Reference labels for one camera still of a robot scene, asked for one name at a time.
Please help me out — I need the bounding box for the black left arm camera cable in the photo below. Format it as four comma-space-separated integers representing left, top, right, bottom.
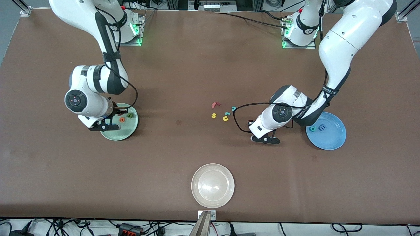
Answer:
233, 103, 324, 133

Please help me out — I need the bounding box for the aluminium camera mount bar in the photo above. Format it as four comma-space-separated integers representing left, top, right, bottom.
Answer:
189, 211, 212, 236

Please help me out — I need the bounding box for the blue plate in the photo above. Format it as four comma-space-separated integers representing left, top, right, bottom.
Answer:
306, 112, 347, 151

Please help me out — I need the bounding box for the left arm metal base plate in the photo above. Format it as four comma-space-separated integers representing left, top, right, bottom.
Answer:
281, 18, 317, 49

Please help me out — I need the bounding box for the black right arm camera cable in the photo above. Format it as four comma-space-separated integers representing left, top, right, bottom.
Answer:
95, 7, 138, 117

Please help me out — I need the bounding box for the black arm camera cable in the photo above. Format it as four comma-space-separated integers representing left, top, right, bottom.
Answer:
95, 7, 138, 117
233, 103, 324, 133

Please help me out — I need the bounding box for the white device behind table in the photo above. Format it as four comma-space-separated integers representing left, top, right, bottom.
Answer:
203, 1, 237, 12

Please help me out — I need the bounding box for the long black table cable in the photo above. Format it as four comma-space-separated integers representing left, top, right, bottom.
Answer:
213, 12, 289, 29

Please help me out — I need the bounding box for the green plate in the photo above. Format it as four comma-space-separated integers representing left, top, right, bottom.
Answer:
100, 103, 139, 141

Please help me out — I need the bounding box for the black looped floor cable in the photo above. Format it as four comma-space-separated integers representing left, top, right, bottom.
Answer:
331, 223, 363, 233

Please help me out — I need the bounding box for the aluminium frame corner bracket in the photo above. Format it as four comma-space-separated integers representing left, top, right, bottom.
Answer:
13, 0, 32, 16
395, 0, 420, 23

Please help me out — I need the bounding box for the black red power strip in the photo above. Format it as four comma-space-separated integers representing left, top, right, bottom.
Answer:
117, 223, 143, 235

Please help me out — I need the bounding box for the beige plate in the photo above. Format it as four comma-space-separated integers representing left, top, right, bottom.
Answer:
191, 163, 235, 209

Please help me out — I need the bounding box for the short black table cable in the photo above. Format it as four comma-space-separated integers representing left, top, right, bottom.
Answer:
259, 10, 286, 21

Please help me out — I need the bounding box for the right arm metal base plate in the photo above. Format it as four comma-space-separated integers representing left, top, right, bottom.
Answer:
115, 13, 145, 47

